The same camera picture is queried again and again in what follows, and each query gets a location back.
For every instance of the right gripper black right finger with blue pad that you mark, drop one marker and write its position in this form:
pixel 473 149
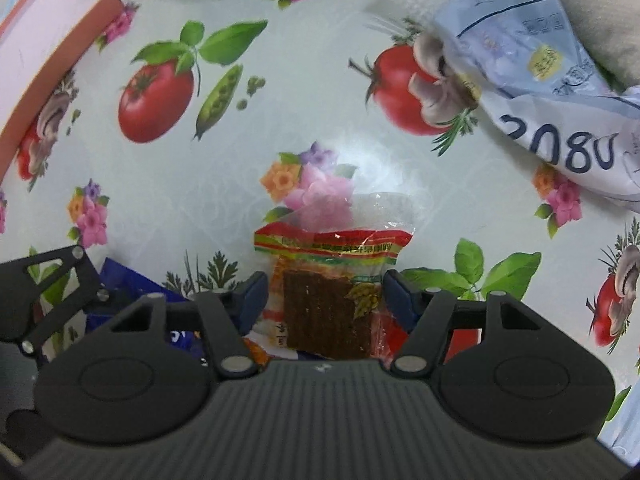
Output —
pixel 499 367

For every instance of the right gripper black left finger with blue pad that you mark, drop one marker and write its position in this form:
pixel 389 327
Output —
pixel 151 368

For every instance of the haw flake snack packet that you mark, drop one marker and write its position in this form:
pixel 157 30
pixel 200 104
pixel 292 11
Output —
pixel 328 259

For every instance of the pink box lid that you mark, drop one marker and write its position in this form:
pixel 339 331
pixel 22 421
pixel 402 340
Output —
pixel 41 40

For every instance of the floral plastic tablecloth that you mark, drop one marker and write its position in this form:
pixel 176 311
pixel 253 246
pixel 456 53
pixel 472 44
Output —
pixel 488 212

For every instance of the blue white plastic bag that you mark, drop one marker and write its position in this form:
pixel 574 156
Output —
pixel 522 64

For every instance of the grey blanket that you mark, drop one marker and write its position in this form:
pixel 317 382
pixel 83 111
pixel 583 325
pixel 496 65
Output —
pixel 609 29

